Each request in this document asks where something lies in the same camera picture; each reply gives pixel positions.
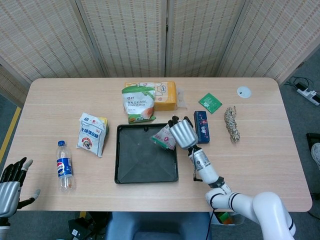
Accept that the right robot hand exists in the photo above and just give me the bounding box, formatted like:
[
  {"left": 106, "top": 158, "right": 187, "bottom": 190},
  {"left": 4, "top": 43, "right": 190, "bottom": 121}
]
[{"left": 167, "top": 114, "right": 200, "bottom": 151}]

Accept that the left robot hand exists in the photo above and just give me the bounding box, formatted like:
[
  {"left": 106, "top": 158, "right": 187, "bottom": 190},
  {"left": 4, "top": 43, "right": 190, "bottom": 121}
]
[{"left": 0, "top": 156, "right": 41, "bottom": 218}]

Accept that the pink white seasoning bag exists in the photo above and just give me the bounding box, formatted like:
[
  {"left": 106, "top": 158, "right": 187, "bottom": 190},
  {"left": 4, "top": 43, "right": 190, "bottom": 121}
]
[{"left": 150, "top": 124, "right": 178, "bottom": 152}]

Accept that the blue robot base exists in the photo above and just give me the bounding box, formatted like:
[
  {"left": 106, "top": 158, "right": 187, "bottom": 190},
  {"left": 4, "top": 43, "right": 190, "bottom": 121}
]
[{"left": 106, "top": 211, "right": 213, "bottom": 240}]

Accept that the black square plastic tray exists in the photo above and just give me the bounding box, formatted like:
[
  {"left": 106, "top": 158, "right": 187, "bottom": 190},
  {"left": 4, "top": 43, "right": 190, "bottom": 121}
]
[{"left": 114, "top": 122, "right": 180, "bottom": 185}]

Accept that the dark blue rectangular box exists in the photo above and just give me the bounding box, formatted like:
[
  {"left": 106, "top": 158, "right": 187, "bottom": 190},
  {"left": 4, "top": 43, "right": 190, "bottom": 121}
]
[{"left": 193, "top": 110, "right": 211, "bottom": 145}]

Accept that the yellow tissue pack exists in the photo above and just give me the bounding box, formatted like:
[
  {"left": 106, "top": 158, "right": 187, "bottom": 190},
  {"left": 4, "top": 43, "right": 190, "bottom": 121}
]
[{"left": 124, "top": 80, "right": 188, "bottom": 112}]

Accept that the green sachet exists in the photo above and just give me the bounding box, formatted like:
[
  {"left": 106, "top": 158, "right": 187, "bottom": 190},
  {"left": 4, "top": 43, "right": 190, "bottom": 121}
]
[{"left": 198, "top": 92, "right": 223, "bottom": 115}]

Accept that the green white corn starch bag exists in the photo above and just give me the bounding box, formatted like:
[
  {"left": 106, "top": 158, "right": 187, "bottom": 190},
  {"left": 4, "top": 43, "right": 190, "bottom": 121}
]
[{"left": 121, "top": 83, "right": 157, "bottom": 125}]

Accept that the clear Pepsi bottle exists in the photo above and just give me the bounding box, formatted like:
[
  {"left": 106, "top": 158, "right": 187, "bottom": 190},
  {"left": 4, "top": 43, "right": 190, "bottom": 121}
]
[{"left": 56, "top": 140, "right": 76, "bottom": 193}]

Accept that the yellow floor tape strip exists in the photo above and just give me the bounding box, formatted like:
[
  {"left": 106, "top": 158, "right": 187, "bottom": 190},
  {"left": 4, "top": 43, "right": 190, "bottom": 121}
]
[{"left": 0, "top": 106, "right": 22, "bottom": 163}]

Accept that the black device under table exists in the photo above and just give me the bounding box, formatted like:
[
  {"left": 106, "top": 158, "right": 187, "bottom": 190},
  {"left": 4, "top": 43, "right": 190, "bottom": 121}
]
[{"left": 67, "top": 212, "right": 111, "bottom": 240}]

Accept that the multicolour cube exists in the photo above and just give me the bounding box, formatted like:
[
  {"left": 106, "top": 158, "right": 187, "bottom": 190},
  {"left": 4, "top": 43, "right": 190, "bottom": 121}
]
[{"left": 216, "top": 211, "right": 235, "bottom": 226}]

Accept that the white sugar bag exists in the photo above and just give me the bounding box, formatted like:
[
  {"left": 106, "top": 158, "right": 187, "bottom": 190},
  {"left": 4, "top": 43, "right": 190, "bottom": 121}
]
[{"left": 76, "top": 112, "right": 107, "bottom": 158}]

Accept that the woven bamboo folding screen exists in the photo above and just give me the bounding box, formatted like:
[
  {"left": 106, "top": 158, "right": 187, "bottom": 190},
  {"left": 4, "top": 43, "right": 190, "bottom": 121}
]
[{"left": 0, "top": 0, "right": 320, "bottom": 107}]

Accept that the white power strip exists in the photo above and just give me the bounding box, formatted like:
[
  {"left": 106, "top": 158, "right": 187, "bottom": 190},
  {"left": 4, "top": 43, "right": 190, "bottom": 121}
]
[{"left": 296, "top": 84, "right": 320, "bottom": 106}]

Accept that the white shoe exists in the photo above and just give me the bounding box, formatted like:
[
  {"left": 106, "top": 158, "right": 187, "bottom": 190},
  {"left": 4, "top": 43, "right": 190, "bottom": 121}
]
[{"left": 310, "top": 142, "right": 320, "bottom": 171}]

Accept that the braided rope bundle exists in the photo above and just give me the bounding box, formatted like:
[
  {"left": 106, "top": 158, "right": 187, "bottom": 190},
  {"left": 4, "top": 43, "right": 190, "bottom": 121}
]
[{"left": 223, "top": 105, "right": 241, "bottom": 144}]

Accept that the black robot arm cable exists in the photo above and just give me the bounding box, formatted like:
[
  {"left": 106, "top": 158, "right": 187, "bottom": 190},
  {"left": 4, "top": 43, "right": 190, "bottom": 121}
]
[{"left": 205, "top": 192, "right": 218, "bottom": 240}]

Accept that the black floor cable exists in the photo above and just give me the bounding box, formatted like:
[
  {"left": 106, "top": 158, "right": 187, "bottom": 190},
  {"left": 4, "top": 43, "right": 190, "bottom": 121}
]
[{"left": 284, "top": 76, "right": 313, "bottom": 88}]

